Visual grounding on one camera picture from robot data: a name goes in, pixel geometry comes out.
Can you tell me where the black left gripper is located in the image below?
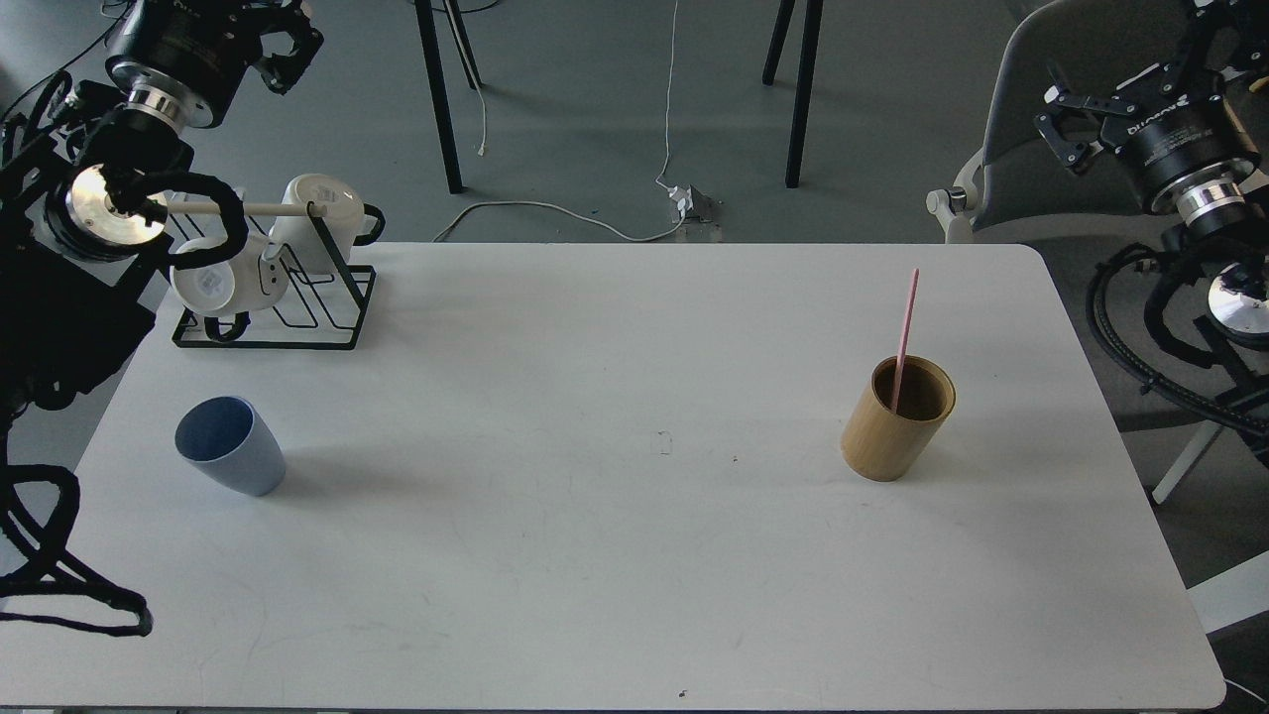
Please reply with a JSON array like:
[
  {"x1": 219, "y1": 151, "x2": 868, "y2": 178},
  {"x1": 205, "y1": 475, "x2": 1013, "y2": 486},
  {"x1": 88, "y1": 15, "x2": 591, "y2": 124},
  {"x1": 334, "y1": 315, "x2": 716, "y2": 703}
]
[{"x1": 105, "y1": 1, "x2": 324, "y2": 131}]

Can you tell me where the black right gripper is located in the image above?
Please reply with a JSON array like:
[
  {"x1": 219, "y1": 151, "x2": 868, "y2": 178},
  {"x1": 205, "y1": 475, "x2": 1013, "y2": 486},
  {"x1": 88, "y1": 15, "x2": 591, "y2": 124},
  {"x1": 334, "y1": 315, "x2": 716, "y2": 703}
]
[{"x1": 1033, "y1": 60, "x2": 1261, "y2": 216}]

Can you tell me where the blue cup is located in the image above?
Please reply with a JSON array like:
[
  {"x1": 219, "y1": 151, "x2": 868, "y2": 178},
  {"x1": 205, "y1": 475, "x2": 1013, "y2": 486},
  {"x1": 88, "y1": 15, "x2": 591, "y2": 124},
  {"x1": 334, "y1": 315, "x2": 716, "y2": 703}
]
[{"x1": 173, "y1": 394, "x2": 287, "y2": 497}]

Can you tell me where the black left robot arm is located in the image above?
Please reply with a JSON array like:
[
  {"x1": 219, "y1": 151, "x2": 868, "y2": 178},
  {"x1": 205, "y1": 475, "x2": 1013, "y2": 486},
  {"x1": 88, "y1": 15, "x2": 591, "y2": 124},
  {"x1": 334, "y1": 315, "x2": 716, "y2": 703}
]
[{"x1": 3, "y1": 1, "x2": 324, "y2": 435}]

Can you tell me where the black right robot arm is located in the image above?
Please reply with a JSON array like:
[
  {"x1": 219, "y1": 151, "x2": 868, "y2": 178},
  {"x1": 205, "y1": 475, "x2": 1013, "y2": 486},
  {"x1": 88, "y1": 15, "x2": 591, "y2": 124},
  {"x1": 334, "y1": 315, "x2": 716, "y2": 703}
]
[{"x1": 1034, "y1": 60, "x2": 1266, "y2": 444}]

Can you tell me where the grey office chair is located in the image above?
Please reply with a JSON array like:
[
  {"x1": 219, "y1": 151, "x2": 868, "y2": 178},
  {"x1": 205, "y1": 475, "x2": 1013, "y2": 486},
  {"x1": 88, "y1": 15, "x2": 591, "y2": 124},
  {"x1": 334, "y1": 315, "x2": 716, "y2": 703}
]
[{"x1": 926, "y1": 0, "x2": 1269, "y2": 505}]

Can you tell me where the wooden rack dowel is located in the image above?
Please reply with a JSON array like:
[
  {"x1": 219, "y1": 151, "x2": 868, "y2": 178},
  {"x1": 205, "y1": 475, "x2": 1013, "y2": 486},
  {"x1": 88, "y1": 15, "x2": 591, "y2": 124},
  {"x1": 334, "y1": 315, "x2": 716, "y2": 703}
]
[{"x1": 168, "y1": 200, "x2": 327, "y2": 218}]

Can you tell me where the black table leg left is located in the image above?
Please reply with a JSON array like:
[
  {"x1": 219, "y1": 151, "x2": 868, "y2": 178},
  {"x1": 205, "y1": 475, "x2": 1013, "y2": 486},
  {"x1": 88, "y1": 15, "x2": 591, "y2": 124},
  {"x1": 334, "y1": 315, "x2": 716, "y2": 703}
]
[{"x1": 412, "y1": 1, "x2": 482, "y2": 194}]

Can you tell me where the black table leg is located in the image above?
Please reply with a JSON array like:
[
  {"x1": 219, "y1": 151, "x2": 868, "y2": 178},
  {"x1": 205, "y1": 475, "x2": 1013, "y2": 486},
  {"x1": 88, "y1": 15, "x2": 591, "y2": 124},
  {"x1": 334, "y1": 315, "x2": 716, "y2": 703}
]
[
  {"x1": 412, "y1": 1, "x2": 482, "y2": 194},
  {"x1": 761, "y1": 1, "x2": 826, "y2": 189}
]

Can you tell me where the black table leg right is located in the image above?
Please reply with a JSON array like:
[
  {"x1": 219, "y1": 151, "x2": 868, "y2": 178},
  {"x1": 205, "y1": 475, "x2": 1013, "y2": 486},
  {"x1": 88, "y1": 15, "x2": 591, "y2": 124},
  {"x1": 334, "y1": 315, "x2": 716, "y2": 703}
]
[{"x1": 761, "y1": 1, "x2": 826, "y2": 189}]

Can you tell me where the bamboo cylinder holder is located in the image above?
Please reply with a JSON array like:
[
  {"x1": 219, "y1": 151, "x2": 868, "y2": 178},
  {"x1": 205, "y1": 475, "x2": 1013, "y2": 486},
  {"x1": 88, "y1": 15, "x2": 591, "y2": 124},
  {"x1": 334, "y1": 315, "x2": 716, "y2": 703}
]
[{"x1": 840, "y1": 356, "x2": 957, "y2": 482}]

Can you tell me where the white power plug adapter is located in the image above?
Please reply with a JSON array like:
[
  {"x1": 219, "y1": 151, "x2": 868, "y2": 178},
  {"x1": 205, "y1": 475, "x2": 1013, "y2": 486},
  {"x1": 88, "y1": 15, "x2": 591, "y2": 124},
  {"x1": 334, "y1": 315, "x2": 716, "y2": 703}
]
[{"x1": 667, "y1": 185, "x2": 718, "y2": 223}]

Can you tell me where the black wire mug rack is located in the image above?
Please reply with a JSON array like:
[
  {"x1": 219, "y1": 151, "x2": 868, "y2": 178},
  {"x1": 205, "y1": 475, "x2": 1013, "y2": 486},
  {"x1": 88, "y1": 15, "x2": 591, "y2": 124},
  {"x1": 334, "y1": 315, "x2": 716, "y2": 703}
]
[{"x1": 168, "y1": 216, "x2": 377, "y2": 351}]

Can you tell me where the white cable on floor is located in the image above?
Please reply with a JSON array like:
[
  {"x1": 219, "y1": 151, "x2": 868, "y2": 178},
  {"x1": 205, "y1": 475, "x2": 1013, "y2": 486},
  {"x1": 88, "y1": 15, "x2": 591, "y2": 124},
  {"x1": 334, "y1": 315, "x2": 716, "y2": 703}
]
[{"x1": 431, "y1": 0, "x2": 695, "y2": 245}]

